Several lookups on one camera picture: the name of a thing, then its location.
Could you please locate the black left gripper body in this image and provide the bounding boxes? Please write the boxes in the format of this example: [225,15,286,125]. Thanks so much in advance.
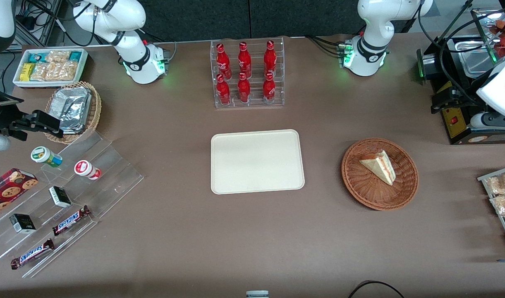
[431,85,469,115]

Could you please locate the triangular sandwich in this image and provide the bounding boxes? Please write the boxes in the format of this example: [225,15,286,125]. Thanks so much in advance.
[359,150,397,186]

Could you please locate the light wicker basket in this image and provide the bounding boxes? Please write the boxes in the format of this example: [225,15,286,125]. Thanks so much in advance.
[44,81,102,144]

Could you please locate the round brown wicker basket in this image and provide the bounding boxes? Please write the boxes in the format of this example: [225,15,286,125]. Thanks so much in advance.
[341,138,419,211]

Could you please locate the cream rectangular tray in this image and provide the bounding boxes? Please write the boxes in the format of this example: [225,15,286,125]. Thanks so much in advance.
[211,129,305,195]

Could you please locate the black hot food case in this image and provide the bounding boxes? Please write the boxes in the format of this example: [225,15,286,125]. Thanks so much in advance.
[416,8,505,145]

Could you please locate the silver foil pack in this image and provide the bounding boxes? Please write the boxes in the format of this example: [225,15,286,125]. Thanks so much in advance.
[50,86,92,134]

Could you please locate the green lid snack cup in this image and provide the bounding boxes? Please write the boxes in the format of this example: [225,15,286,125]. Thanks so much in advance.
[31,146,63,168]

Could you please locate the clear cracker bag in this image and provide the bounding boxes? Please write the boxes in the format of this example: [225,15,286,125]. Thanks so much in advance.
[31,61,78,82]

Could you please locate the yellow snack packet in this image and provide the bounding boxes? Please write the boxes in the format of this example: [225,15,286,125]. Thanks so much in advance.
[19,63,35,82]

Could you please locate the red lid snack cup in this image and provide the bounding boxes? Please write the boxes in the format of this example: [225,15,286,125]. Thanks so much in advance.
[74,160,102,180]

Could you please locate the white rectangular snack bin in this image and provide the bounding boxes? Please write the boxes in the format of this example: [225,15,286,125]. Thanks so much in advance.
[12,48,89,89]

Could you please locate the small black box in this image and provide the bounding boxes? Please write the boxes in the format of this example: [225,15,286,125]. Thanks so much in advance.
[10,214,36,234]
[49,186,72,208]

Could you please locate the red plaid cookie box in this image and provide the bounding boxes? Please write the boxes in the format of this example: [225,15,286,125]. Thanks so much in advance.
[0,168,38,220]

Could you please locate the clear acrylic stepped display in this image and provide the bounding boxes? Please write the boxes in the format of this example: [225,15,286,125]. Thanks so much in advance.
[0,130,144,279]

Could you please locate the clear nut snack bag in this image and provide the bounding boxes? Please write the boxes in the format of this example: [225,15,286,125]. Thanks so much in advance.
[485,172,505,195]
[489,194,505,216]

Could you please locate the Snickers bar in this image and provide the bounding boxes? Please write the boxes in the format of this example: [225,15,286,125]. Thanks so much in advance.
[52,205,91,236]
[10,239,55,270]

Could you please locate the red cola bottle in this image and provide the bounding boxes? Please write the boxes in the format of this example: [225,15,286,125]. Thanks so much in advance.
[238,42,252,78]
[216,43,232,80]
[237,72,251,103]
[263,40,277,77]
[216,74,231,106]
[263,72,276,104]

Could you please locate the clear acrylic bottle rack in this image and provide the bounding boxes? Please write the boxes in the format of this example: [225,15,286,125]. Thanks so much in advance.
[210,37,285,109]

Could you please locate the grey wire rack tray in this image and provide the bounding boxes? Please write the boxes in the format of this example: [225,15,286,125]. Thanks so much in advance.
[477,165,505,253]

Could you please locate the black base cables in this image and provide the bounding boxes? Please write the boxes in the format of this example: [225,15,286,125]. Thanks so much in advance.
[305,35,345,58]

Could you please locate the black cable loop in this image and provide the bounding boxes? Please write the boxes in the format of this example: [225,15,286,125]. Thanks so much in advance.
[347,281,406,298]

